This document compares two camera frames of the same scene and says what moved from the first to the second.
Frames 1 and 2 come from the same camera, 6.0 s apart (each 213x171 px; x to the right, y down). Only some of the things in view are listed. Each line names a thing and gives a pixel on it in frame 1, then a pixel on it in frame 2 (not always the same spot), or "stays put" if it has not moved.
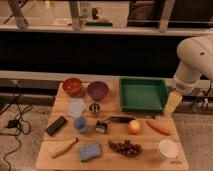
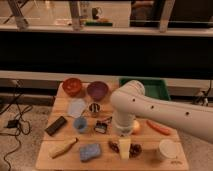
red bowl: [71, 86] stays put
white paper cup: [168, 148] stays put
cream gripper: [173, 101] -> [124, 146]
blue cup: [81, 124] stays put
